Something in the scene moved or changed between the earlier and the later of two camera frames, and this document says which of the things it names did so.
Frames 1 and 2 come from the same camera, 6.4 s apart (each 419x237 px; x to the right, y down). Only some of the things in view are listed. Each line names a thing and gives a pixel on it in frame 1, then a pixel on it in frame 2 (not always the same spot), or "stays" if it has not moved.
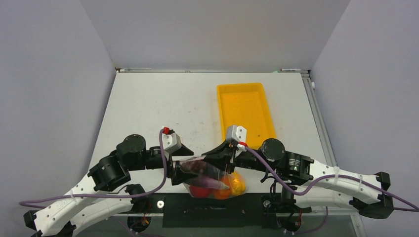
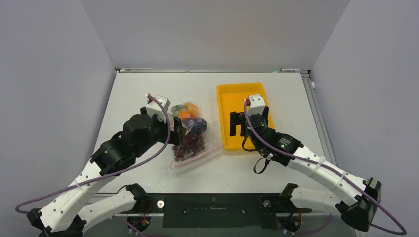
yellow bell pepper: x=237 y=183 to x=191 y=107
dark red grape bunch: x=200 y=168 to x=191 y=143
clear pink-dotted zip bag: x=210 y=182 to x=198 y=141
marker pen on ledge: x=284 y=69 stays
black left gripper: x=179 y=175 to x=178 y=131
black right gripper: x=220 y=156 to x=237 y=118
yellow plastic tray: x=246 y=105 stays
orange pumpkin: x=224 y=193 to x=186 y=114
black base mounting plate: x=180 y=211 stays
